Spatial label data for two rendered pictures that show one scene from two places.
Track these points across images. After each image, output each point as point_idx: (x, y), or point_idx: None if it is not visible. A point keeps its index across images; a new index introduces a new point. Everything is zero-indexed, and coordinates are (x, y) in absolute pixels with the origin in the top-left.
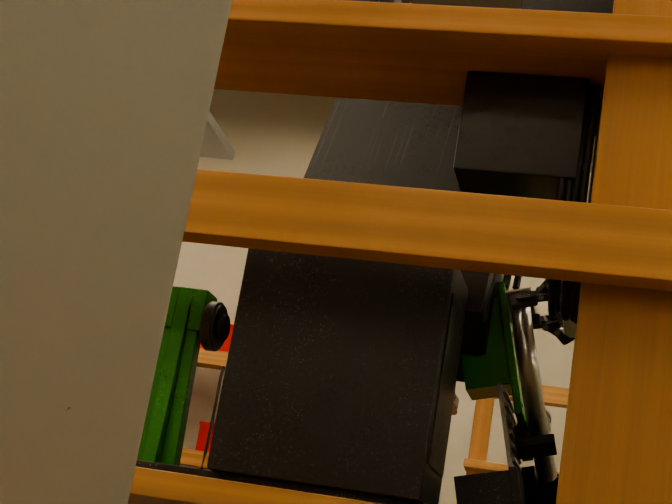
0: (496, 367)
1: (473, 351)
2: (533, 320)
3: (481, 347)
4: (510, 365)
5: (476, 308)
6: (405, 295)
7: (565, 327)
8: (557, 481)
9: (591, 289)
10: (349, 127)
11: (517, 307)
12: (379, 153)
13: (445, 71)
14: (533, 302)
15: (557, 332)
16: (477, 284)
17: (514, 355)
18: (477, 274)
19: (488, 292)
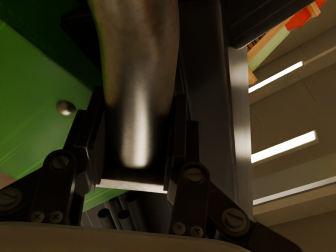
0: (14, 5)
1: (80, 9)
2: (99, 143)
3: (86, 14)
4: (2, 4)
5: (225, 1)
6: None
7: (23, 225)
8: None
9: None
10: (251, 180)
11: (177, 102)
12: (250, 180)
13: None
14: (185, 144)
15: (9, 200)
16: (232, 80)
17: (22, 39)
18: (234, 106)
19: (207, 92)
